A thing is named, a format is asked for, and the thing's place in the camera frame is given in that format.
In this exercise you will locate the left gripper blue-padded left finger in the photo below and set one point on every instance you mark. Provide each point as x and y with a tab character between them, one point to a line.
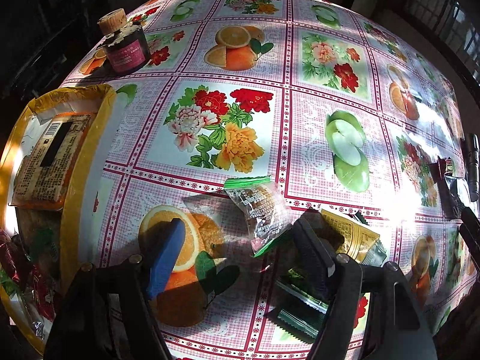
164	255

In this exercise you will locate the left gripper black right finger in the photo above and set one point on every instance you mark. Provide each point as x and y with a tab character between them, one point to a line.
316	257

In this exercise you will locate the clear green-edged snack packet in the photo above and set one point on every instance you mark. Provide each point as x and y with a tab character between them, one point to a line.
266	212

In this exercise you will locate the dark foil snack packet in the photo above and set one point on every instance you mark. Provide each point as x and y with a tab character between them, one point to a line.
454	191

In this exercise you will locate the yellow green snack packet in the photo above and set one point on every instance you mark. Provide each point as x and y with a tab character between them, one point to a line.
360	242

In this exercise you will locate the dark green snack packet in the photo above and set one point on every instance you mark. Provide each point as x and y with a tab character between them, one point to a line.
300	313

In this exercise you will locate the black flashlight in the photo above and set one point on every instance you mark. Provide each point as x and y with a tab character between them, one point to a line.
471	157

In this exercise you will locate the red gold snack packet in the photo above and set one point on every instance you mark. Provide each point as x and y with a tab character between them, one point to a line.
43	293

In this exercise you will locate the yellow edged cardboard box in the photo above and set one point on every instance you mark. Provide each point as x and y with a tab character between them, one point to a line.
86	174

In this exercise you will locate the orange cracker package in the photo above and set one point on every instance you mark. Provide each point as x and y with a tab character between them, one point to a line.
42	181

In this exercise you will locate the floral fruit print tablecloth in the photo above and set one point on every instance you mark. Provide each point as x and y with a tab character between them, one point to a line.
340	112

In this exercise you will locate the dark red foil snack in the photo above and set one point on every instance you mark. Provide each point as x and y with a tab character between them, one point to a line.
14	261

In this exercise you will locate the dark jar with cork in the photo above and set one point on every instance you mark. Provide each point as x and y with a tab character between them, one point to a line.
125	42

